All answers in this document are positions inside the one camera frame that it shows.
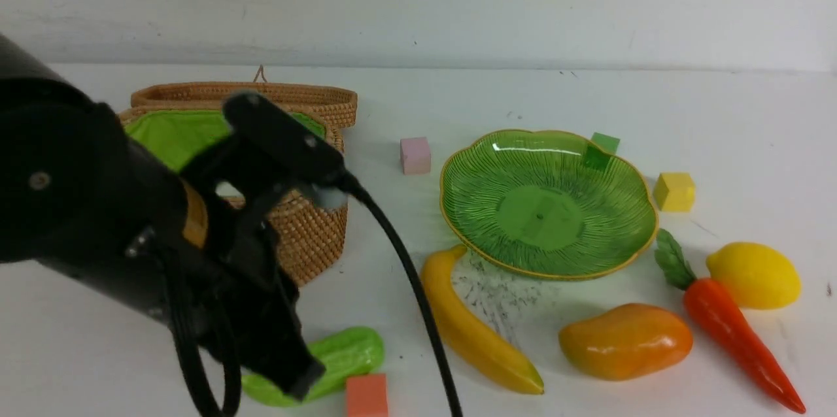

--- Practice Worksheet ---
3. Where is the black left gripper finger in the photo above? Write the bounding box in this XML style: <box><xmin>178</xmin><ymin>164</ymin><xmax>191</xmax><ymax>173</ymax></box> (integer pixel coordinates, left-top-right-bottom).
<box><xmin>236</xmin><ymin>273</ymin><xmax>326</xmax><ymax>402</ymax></box>

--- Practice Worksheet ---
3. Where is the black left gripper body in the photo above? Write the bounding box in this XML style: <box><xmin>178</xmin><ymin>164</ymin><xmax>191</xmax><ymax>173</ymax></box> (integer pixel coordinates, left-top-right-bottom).
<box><xmin>177</xmin><ymin>136</ymin><xmax>301</xmax><ymax>339</ymax></box>

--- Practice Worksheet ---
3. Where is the green bitter gourd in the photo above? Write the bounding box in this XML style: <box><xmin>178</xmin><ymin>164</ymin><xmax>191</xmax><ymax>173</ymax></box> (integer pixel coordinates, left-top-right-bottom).
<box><xmin>241</xmin><ymin>327</ymin><xmax>386</xmax><ymax>408</ymax></box>

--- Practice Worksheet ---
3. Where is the yellow banana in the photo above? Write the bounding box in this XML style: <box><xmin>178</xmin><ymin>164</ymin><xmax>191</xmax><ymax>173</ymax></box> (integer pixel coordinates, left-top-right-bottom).
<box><xmin>420</xmin><ymin>244</ymin><xmax>545</xmax><ymax>395</ymax></box>

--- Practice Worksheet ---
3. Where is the orange yellow mango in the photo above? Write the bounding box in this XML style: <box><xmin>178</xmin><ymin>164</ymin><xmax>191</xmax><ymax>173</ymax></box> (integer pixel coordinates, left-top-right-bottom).
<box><xmin>557</xmin><ymin>302</ymin><xmax>694</xmax><ymax>381</ymax></box>

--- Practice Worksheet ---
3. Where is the orange carrot with leaves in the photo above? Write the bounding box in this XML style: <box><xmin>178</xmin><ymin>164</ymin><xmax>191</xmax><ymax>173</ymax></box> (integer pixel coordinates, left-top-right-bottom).
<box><xmin>654</xmin><ymin>228</ymin><xmax>806</xmax><ymax>414</ymax></box>

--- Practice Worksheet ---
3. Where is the yellow lemon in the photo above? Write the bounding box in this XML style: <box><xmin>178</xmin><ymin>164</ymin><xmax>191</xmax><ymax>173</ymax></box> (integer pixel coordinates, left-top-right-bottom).
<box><xmin>705</xmin><ymin>242</ymin><xmax>802</xmax><ymax>310</ymax></box>

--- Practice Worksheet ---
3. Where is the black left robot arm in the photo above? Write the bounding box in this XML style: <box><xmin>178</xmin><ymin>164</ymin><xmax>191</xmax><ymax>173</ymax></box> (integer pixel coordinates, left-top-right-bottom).
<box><xmin>2</xmin><ymin>37</ymin><xmax>343</xmax><ymax>416</ymax></box>

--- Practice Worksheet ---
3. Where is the woven wicker basket green lining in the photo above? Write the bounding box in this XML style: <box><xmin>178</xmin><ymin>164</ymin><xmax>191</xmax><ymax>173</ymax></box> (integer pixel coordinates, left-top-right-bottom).
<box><xmin>118</xmin><ymin>105</ymin><xmax>348</xmax><ymax>286</ymax></box>

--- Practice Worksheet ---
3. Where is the orange foam cube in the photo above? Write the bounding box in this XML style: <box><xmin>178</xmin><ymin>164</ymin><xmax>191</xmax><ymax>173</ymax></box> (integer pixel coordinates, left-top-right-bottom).
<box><xmin>345</xmin><ymin>373</ymin><xmax>390</xmax><ymax>417</ymax></box>

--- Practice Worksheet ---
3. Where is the pink foam cube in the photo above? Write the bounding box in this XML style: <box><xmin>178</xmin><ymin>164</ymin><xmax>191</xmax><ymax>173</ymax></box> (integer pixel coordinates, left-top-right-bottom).
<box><xmin>400</xmin><ymin>137</ymin><xmax>432</xmax><ymax>175</ymax></box>

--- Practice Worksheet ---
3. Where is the green glass leaf plate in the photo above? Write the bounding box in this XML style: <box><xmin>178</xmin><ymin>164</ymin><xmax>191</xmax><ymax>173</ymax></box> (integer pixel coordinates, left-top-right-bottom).
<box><xmin>439</xmin><ymin>129</ymin><xmax>660</xmax><ymax>281</ymax></box>

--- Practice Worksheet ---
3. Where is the green foam cube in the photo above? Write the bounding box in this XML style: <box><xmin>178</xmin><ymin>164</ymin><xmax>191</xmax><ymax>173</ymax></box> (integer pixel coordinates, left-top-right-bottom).
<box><xmin>582</xmin><ymin>132</ymin><xmax>620</xmax><ymax>172</ymax></box>

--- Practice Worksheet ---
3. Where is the yellow foam cube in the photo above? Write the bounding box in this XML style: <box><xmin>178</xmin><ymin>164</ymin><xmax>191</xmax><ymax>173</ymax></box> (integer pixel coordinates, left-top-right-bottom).
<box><xmin>653</xmin><ymin>172</ymin><xmax>696</xmax><ymax>212</ymax></box>

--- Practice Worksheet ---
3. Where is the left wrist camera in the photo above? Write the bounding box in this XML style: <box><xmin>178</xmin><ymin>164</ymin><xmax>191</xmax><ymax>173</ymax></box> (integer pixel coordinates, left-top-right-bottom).
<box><xmin>222</xmin><ymin>92</ymin><xmax>348</xmax><ymax>211</ymax></box>

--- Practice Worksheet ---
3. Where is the black left camera cable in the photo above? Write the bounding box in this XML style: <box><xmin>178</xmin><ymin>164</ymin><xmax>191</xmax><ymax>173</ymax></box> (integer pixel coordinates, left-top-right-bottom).
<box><xmin>163</xmin><ymin>172</ymin><xmax>464</xmax><ymax>417</ymax></box>

